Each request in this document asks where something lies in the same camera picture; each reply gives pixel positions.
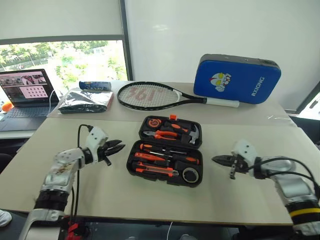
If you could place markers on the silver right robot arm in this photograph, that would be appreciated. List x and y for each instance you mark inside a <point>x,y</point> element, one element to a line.
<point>292,185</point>

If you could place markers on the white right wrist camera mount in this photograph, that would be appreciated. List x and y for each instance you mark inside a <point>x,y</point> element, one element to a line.
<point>246,150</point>

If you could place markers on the orange black claw hammer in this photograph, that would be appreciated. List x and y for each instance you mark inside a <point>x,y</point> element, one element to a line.
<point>193,135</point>

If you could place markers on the black tool case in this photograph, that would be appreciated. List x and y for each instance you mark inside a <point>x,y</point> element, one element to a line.
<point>195,153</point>

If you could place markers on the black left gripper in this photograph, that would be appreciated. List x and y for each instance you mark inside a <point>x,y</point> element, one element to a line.
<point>105,150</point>

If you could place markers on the red voltage tester pen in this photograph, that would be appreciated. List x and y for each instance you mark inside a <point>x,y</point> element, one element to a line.
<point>150,156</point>

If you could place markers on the red clip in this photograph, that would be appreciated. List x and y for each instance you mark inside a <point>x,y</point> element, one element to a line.
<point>73,230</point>

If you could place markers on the orange black tape measure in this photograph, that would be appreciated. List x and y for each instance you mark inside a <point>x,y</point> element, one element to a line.
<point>153,123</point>

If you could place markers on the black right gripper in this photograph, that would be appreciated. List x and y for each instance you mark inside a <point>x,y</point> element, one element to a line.
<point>240,166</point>

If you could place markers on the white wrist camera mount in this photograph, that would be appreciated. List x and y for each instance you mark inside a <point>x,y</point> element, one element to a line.
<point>246,150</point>
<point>96,137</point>

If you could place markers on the white roller blind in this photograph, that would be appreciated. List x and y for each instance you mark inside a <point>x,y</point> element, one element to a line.
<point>60,17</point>

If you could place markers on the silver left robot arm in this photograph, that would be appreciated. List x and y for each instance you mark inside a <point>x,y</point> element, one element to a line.
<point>62,165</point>

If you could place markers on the small orange object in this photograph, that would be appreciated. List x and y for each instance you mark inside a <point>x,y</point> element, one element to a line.
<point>8,106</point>

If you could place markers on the dark window frame post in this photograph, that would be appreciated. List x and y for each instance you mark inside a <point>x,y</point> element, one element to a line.
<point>126,45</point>

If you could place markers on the blue kick pad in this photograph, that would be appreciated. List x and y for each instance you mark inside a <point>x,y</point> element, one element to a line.
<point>240,80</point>

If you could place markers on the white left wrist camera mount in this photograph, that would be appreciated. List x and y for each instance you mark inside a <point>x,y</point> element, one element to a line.
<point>96,137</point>

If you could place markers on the white rounded object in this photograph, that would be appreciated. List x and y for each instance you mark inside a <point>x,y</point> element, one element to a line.
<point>5,217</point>

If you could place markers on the blue printed tube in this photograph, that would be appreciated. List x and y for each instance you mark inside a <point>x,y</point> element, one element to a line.
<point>95,85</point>

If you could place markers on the black white tennis racket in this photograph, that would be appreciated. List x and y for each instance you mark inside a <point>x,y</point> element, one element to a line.
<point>222,102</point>

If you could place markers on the black clothing in plastic bag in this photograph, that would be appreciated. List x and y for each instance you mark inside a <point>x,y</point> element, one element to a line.
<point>82,102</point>

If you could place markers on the black orange utility knife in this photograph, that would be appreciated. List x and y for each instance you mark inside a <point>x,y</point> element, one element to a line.
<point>152,168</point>

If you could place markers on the open dark laptop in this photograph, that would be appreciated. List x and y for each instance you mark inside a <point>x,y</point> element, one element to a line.
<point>25,115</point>

